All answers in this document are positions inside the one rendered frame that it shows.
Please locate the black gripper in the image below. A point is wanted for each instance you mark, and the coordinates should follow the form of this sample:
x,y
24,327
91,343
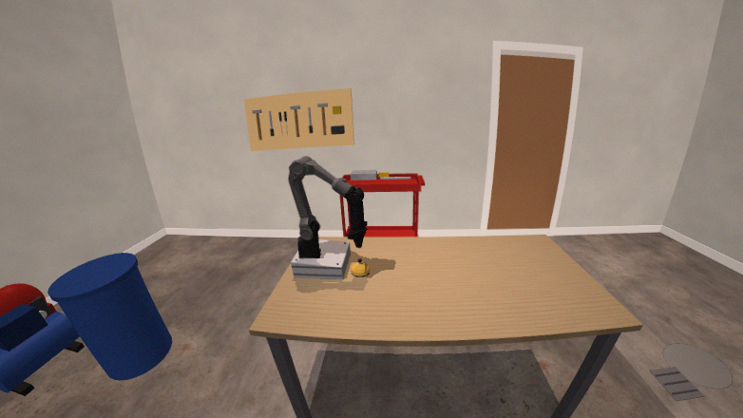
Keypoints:
x,y
356,232

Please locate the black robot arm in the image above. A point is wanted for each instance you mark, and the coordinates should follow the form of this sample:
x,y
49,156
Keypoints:
x,y
308,243

